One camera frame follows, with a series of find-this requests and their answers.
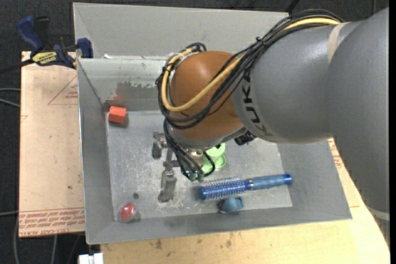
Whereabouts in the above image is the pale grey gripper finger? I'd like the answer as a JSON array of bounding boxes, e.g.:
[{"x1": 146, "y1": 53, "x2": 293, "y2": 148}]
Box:
[
  {"x1": 151, "y1": 132, "x2": 165, "y2": 160},
  {"x1": 157, "y1": 168, "x2": 178, "y2": 203}
]

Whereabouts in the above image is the grey metal bin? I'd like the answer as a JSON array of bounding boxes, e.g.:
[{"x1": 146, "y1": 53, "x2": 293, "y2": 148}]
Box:
[{"x1": 72, "y1": 2, "x2": 353, "y2": 245}]

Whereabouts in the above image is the orange-red block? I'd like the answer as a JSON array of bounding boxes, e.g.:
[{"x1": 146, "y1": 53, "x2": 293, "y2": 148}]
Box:
[{"x1": 108, "y1": 105, "x2": 129, "y2": 127}]

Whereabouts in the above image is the light green plastic spool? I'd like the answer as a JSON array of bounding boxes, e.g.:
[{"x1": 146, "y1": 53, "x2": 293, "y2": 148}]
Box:
[{"x1": 202, "y1": 142, "x2": 227, "y2": 176}]

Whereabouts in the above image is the red round toy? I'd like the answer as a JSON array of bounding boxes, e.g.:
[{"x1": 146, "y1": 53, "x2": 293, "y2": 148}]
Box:
[{"x1": 117, "y1": 202, "x2": 139, "y2": 224}]

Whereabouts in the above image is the teal soft lump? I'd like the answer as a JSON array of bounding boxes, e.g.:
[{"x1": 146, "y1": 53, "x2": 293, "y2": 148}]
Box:
[{"x1": 217, "y1": 196, "x2": 245, "y2": 214}]

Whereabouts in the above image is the blue round hairbrush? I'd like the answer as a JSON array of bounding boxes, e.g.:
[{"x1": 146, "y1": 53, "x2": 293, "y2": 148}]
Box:
[{"x1": 197, "y1": 173, "x2": 293, "y2": 203}]

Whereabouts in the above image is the black cylinder on white bracket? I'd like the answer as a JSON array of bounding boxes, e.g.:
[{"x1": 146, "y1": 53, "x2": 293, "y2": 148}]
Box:
[{"x1": 233, "y1": 130, "x2": 257, "y2": 147}]

